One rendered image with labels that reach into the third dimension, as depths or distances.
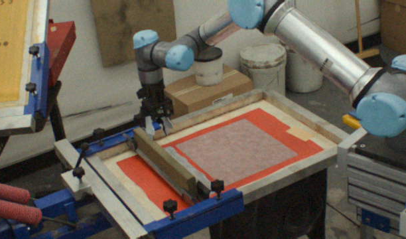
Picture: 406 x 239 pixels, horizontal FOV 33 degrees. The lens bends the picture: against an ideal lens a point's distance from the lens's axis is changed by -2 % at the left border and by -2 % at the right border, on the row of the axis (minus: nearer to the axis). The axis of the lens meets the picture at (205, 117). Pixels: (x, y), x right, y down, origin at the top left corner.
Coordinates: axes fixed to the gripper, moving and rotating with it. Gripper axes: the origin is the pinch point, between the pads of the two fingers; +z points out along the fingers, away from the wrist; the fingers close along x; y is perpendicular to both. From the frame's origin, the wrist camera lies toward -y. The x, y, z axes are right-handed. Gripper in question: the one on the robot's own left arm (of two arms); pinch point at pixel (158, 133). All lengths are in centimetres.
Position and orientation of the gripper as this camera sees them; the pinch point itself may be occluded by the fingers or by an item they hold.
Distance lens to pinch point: 223.0
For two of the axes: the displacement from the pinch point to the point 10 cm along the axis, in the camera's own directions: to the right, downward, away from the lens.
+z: 1.1, 8.7, 4.8
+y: 5.0, 3.7, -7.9
